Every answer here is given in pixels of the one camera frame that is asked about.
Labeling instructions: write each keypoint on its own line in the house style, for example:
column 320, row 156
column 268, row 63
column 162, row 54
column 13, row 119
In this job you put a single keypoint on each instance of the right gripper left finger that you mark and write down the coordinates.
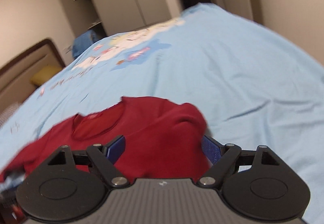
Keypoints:
column 103, row 158

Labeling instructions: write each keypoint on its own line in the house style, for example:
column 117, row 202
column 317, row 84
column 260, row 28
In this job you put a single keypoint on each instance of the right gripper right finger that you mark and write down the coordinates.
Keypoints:
column 223, row 160

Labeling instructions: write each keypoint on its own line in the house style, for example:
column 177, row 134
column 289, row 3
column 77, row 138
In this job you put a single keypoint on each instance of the dark red long-sleeve sweater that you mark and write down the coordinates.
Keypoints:
column 163, row 139

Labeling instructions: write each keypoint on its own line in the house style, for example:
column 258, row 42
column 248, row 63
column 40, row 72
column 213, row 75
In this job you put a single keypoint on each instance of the light blue cartoon bed quilt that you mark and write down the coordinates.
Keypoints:
column 252, row 86

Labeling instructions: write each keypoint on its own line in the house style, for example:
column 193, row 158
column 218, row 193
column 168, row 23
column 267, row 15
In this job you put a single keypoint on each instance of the mustard yellow pillow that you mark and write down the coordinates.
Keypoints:
column 44, row 75

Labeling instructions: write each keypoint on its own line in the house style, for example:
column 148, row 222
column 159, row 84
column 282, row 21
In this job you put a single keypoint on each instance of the checkered pillow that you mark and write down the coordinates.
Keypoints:
column 8, row 112

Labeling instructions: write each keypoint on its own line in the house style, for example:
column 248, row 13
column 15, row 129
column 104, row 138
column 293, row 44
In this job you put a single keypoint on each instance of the brown padded headboard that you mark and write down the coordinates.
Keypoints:
column 16, row 74

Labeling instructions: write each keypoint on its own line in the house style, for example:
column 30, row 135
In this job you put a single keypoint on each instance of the blue garment on chair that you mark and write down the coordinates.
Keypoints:
column 83, row 42

